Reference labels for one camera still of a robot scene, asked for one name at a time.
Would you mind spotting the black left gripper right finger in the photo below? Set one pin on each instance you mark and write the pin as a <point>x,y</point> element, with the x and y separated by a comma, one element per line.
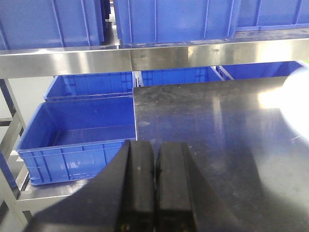
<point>186,201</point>

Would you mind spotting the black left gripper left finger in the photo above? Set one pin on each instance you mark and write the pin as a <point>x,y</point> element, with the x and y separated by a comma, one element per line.
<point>120,198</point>

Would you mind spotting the steel shelf leg left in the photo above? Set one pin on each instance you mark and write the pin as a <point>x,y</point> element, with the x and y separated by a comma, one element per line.
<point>15,122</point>

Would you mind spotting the middle blue crate on shelf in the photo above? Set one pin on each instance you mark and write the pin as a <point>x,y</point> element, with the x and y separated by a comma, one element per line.
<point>173,21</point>

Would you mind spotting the blue crate on shelf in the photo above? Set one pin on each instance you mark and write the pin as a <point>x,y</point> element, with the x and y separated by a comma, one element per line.
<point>257,15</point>
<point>173,21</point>
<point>28,24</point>

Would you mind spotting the stainless steel shelf beam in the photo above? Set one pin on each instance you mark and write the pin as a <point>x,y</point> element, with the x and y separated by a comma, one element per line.
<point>110,59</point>

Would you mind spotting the left blue crate on shelf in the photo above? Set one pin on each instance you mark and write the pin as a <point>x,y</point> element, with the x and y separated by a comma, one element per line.
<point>28,24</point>

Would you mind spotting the right blue crate on shelf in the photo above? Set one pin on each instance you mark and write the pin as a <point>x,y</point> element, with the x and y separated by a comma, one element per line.
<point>257,15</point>

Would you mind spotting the blue bin beside table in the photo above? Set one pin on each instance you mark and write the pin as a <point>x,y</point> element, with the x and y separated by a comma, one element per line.
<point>73,140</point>

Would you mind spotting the blue crate lower rear left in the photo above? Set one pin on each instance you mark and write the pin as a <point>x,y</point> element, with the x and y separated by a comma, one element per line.
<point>90,86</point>

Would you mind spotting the blue crate lower rear middle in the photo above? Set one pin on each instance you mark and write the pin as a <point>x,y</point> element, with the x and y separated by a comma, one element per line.
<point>179,76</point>

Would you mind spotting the blue crate lower rear right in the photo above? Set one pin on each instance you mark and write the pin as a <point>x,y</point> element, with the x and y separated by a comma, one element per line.
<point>259,70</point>

